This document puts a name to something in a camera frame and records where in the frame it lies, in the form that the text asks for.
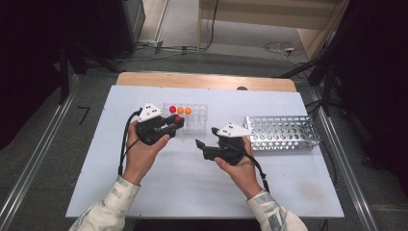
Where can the wooden cabinet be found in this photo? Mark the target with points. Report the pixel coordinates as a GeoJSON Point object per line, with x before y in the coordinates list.
{"type": "Point", "coordinates": [256, 16]}

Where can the orange cap test tube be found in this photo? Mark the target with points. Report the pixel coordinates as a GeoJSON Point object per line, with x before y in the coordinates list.
{"type": "Point", "coordinates": [188, 110]}
{"type": "Point", "coordinates": [180, 110]}

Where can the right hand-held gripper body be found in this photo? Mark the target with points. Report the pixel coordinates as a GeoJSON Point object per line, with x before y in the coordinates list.
{"type": "Point", "coordinates": [229, 152]}

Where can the black metal stand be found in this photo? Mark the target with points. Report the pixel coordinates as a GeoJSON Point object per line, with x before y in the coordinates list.
{"type": "Point", "coordinates": [324, 73]}
{"type": "Point", "coordinates": [65, 73]}

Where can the clear acrylic test tube rack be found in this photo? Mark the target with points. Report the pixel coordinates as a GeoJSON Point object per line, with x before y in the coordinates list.
{"type": "Point", "coordinates": [197, 122]}

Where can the person's right hand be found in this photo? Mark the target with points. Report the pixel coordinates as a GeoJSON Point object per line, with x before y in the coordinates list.
{"type": "Point", "coordinates": [247, 174]}

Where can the metal test tube rack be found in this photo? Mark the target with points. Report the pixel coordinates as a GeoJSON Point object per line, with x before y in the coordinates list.
{"type": "Point", "coordinates": [285, 136]}

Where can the black cabinet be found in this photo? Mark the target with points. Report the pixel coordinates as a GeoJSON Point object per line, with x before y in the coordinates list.
{"type": "Point", "coordinates": [122, 25]}

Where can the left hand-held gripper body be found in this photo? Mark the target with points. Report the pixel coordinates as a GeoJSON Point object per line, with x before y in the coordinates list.
{"type": "Point", "coordinates": [150, 130]}

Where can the aluminium floor rail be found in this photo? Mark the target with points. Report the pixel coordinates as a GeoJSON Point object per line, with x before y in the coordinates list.
{"type": "Point", "coordinates": [346, 166]}
{"type": "Point", "coordinates": [35, 154]}

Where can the person's left hand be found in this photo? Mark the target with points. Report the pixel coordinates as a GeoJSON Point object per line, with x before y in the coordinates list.
{"type": "Point", "coordinates": [141, 160]}

